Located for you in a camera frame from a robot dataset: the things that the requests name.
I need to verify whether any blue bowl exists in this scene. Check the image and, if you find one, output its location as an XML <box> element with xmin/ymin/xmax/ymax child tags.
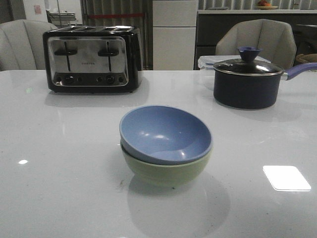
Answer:
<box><xmin>119</xmin><ymin>106</ymin><xmax>213</xmax><ymax>165</ymax></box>

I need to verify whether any glass pot lid blue knob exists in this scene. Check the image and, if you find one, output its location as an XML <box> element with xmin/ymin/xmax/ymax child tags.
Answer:
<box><xmin>213</xmin><ymin>46</ymin><xmax>283</xmax><ymax>76</ymax></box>

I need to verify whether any beige upholstered chair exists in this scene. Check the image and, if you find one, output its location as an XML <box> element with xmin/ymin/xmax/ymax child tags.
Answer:
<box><xmin>0</xmin><ymin>19</ymin><xmax>57</xmax><ymax>71</ymax></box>
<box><xmin>215</xmin><ymin>19</ymin><xmax>297</xmax><ymax>69</ymax></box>

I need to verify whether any woven basket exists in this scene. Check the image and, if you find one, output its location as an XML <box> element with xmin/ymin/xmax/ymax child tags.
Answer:
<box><xmin>295</xmin><ymin>53</ymin><xmax>317</xmax><ymax>63</ymax></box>

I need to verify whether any white cabinet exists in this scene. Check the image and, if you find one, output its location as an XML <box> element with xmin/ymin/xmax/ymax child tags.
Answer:
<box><xmin>153</xmin><ymin>0</ymin><xmax>199</xmax><ymax>70</ymax></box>

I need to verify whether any clear plastic food container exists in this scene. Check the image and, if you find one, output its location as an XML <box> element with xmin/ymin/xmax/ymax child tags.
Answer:
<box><xmin>197</xmin><ymin>55</ymin><xmax>271</xmax><ymax>75</ymax></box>

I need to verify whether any fruit bowl on counter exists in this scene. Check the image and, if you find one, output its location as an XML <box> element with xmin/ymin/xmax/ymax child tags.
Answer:
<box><xmin>255</xmin><ymin>0</ymin><xmax>278</xmax><ymax>10</ymax></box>

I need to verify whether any left beige upholstered chair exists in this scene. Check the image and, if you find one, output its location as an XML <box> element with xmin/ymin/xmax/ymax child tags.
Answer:
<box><xmin>0</xmin><ymin>19</ymin><xmax>57</xmax><ymax>71</ymax></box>

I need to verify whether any green bowl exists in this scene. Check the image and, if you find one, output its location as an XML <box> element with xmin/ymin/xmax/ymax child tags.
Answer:
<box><xmin>120</xmin><ymin>136</ymin><xmax>213</xmax><ymax>187</ymax></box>

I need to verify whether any dark kitchen counter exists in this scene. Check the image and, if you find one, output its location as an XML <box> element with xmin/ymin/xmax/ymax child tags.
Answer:
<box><xmin>194</xmin><ymin>9</ymin><xmax>317</xmax><ymax>69</ymax></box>

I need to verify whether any right beige upholstered chair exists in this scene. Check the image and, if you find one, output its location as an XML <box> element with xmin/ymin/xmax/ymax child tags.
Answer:
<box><xmin>215</xmin><ymin>19</ymin><xmax>297</xmax><ymax>69</ymax></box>

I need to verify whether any black chrome four-slot toaster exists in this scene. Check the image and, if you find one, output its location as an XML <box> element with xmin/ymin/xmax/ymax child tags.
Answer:
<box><xmin>43</xmin><ymin>26</ymin><xmax>143</xmax><ymax>93</ymax></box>

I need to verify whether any dark blue saucepan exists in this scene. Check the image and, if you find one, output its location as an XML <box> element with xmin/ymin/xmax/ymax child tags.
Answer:
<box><xmin>213</xmin><ymin>62</ymin><xmax>317</xmax><ymax>109</ymax></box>

